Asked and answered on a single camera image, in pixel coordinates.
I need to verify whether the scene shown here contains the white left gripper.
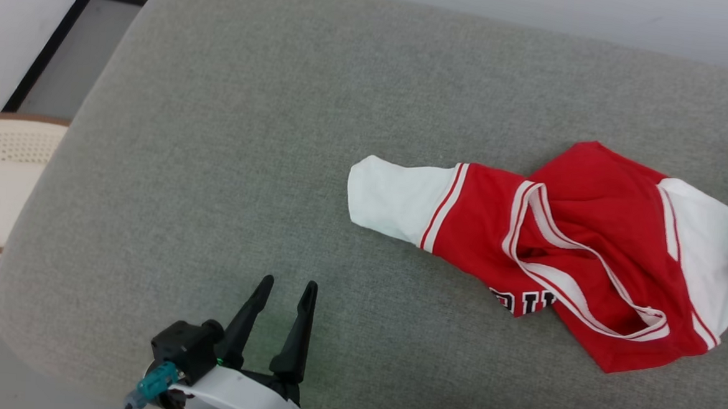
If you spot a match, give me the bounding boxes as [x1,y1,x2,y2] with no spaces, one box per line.
[166,270,320,409]

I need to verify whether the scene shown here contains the red and white jersey shirt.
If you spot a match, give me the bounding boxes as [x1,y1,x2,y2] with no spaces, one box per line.
[338,128,728,380]

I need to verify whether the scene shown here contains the grey fabric sofa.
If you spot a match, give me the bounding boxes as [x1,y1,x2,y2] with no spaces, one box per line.
[0,0,728,409]

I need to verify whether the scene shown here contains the black framed grey panel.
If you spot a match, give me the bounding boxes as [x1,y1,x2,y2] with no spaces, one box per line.
[1,0,148,122]

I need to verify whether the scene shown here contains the teal cable connector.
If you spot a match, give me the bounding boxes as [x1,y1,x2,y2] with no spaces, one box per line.
[121,359,182,409]

